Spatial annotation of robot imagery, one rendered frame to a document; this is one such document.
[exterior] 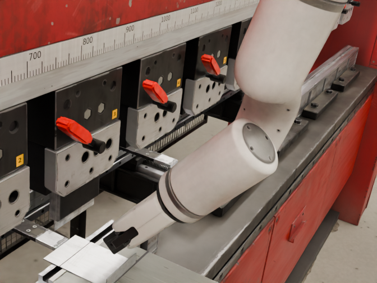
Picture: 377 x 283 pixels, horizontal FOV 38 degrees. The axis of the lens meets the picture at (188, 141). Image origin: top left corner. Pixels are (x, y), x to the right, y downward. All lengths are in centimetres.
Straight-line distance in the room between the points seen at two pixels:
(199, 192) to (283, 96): 17
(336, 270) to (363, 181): 54
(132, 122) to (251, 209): 57
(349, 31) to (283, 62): 224
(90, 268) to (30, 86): 38
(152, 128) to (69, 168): 22
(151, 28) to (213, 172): 29
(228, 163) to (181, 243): 57
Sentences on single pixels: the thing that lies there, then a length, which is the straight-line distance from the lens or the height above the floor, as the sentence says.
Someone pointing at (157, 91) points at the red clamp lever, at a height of 130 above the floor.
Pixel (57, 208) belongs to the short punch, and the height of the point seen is 112.
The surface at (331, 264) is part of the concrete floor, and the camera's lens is 285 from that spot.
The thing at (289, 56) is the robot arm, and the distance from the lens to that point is 63.
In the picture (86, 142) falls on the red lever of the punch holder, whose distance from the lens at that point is 74.
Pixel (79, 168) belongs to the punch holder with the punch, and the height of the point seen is 121.
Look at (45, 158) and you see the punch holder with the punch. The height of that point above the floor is 124.
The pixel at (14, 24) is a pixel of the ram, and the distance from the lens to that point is 65.
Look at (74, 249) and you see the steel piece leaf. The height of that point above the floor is 100.
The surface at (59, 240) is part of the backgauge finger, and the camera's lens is 101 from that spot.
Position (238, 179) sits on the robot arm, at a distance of 70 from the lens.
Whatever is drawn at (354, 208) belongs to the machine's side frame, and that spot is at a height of 10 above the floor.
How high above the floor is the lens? 160
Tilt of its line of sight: 25 degrees down
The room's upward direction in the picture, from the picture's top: 7 degrees clockwise
